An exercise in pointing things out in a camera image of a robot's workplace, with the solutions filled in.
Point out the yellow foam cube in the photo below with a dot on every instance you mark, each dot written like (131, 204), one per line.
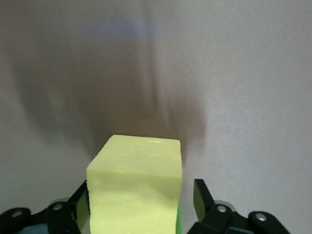
(134, 182)

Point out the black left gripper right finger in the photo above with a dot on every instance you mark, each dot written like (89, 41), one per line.
(219, 219)

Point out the brown paper table cover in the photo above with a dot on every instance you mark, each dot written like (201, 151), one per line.
(243, 73)

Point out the green foam cube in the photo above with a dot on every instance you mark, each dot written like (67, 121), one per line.
(179, 219)

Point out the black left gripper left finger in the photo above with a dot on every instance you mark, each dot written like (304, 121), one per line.
(61, 219)

